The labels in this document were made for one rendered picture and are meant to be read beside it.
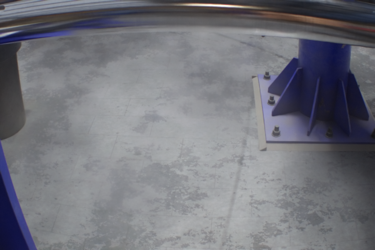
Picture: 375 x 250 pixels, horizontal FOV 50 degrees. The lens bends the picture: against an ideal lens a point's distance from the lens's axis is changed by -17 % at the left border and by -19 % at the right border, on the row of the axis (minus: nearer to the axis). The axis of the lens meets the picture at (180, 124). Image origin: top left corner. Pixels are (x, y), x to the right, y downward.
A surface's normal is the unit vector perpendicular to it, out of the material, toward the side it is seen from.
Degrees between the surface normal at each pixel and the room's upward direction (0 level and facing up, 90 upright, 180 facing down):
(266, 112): 0
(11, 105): 90
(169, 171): 0
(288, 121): 0
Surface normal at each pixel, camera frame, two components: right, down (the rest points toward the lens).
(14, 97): 0.95, 0.15
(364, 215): -0.02, -0.85
